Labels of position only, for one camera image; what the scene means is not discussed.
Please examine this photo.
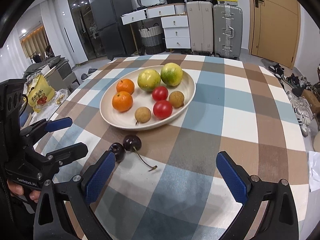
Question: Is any brown longan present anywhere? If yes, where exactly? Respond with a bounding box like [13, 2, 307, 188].
[135, 107, 151, 125]
[169, 91, 184, 108]

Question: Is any orange mandarin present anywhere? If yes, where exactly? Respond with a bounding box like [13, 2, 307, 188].
[112, 91, 133, 112]
[116, 79, 135, 94]

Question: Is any red cherry tomato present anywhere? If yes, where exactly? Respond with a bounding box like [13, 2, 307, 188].
[153, 100, 173, 120]
[152, 86, 169, 101]

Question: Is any yellow passion fruit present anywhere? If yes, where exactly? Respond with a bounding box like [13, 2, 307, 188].
[137, 69, 161, 92]

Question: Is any green passion fruit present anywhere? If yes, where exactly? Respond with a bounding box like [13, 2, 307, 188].
[161, 63, 183, 87]

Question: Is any person's left hand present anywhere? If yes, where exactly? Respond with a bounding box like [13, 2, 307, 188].
[7, 180, 41, 203]

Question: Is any yellow snack bag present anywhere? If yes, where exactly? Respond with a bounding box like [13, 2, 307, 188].
[27, 74, 55, 113]

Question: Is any dark cherry with stem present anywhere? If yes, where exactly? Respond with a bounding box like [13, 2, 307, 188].
[123, 134, 157, 171]

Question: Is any cream round plate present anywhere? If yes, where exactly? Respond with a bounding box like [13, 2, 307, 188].
[100, 68, 196, 131]

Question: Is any black refrigerator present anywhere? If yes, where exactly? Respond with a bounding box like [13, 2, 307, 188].
[89, 0, 136, 59]

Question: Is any woven laundry basket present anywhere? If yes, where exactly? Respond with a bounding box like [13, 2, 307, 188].
[139, 23, 165, 55]

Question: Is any silver suitcase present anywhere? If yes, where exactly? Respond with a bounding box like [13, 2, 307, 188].
[213, 4, 243, 60]

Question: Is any white drawer desk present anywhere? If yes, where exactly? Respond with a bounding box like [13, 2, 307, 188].
[121, 3, 191, 49]

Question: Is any wooden door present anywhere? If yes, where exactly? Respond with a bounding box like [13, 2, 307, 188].
[249, 0, 300, 69]

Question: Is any beige suitcase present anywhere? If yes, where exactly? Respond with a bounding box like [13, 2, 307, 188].
[186, 1, 214, 54]

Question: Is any yellow black box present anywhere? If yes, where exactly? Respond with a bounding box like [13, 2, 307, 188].
[217, 0, 238, 6]

